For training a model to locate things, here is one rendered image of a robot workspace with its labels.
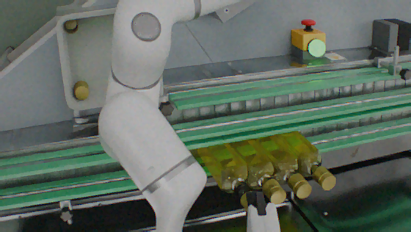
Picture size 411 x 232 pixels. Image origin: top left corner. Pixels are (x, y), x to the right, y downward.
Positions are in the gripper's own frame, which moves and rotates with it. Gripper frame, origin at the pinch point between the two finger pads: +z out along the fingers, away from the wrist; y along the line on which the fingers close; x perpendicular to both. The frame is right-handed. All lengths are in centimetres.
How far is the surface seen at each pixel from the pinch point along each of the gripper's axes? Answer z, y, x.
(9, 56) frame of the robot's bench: 82, 11, 76
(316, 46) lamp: 39.9, 19.7, -20.8
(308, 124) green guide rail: 27.5, 4.0, -16.2
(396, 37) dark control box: 49, 20, -47
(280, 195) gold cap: 3.9, -0.1, -5.5
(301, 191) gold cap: 5.1, -0.2, -9.9
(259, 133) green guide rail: 23.9, 3.9, -3.8
